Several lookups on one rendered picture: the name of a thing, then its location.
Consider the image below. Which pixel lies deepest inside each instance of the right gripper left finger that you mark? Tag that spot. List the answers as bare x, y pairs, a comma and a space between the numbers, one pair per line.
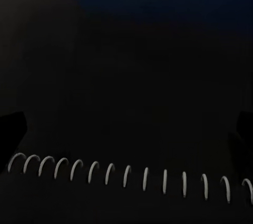
12, 129

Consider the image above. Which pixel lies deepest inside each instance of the desk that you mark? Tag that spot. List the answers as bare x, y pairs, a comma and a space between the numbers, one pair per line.
144, 83

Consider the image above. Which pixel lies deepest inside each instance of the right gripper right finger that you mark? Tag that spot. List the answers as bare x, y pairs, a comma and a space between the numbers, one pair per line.
245, 128

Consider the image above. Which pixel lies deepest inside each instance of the notebook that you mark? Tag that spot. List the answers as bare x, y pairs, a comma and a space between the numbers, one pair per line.
40, 192

